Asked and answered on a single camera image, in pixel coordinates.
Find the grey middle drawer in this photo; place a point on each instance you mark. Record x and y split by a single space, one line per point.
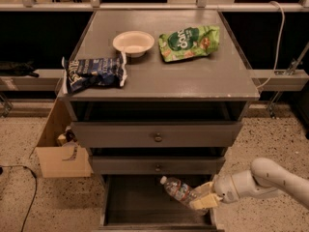
156 165

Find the grey open bottom drawer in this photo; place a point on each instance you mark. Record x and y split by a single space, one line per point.
139 203

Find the clear plastic water bottle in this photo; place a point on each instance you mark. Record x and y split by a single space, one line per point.
180 191

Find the grey top drawer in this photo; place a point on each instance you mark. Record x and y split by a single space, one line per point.
155 134

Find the grey wooden drawer cabinet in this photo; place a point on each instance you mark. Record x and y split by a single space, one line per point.
217 88

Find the metal railing frame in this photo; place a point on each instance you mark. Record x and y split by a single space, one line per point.
96 5

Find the white paper bowl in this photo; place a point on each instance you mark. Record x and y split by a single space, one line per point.
134 43

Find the blue chip bag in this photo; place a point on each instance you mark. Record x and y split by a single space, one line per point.
82 74

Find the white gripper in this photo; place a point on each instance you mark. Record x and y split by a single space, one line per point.
226 187

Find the green snack bag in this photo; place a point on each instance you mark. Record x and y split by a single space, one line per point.
189 43

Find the cardboard box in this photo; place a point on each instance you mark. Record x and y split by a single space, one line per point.
59 158

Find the black object on ledge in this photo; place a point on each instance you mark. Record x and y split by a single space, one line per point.
17 69

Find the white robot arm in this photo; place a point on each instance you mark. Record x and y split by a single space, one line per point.
264 179

